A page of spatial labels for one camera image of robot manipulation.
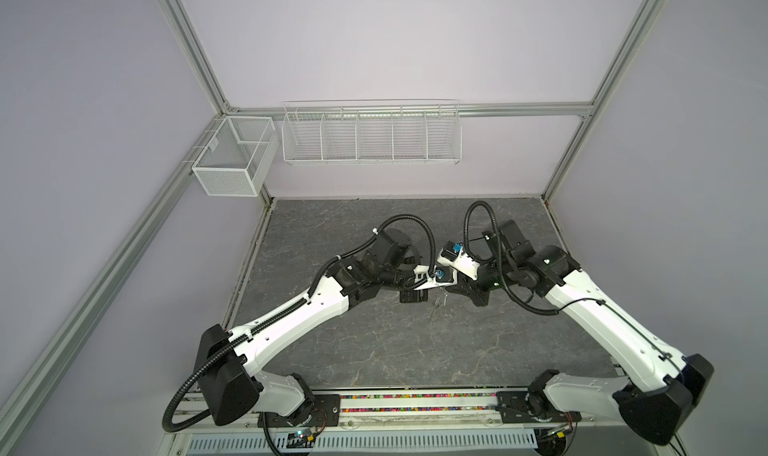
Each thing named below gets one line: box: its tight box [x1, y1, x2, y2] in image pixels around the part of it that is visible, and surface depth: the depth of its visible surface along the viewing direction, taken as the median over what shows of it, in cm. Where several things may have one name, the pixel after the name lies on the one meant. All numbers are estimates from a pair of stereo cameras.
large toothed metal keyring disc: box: [429, 287, 456, 331], surface depth 91 cm
